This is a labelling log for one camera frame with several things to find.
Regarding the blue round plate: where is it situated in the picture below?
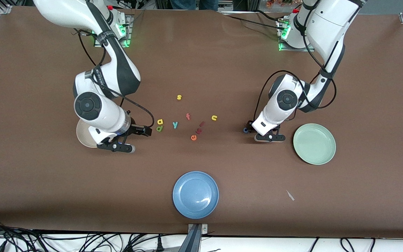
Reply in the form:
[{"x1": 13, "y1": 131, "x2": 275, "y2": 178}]
[{"x1": 172, "y1": 171, "x2": 219, "y2": 219}]

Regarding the beige round plate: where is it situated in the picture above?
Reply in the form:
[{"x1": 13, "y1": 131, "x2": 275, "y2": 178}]
[{"x1": 76, "y1": 119, "x2": 99, "y2": 148}]

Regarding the aluminium camera post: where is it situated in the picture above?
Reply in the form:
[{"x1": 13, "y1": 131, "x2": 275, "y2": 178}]
[{"x1": 179, "y1": 223, "x2": 209, "y2": 252}]

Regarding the green round plate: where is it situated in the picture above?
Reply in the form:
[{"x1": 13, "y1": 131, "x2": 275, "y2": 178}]
[{"x1": 293, "y1": 123, "x2": 337, "y2": 165}]

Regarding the brown table cover sheet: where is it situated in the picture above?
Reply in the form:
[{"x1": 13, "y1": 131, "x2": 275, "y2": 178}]
[{"x1": 0, "y1": 6, "x2": 403, "y2": 239}]

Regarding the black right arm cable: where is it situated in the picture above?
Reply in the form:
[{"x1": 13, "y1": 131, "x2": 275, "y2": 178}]
[{"x1": 72, "y1": 30, "x2": 155, "y2": 129}]

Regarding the black cable on table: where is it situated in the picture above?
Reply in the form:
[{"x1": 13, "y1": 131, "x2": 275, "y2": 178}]
[{"x1": 222, "y1": 10, "x2": 286, "y2": 30}]

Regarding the person in blue jeans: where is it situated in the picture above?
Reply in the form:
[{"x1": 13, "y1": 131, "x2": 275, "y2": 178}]
[{"x1": 169, "y1": 0, "x2": 219, "y2": 11}]

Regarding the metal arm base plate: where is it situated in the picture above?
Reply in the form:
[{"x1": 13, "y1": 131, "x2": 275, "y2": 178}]
[
  {"x1": 94, "y1": 14, "x2": 133, "y2": 48},
  {"x1": 277, "y1": 17, "x2": 316, "y2": 52}
]

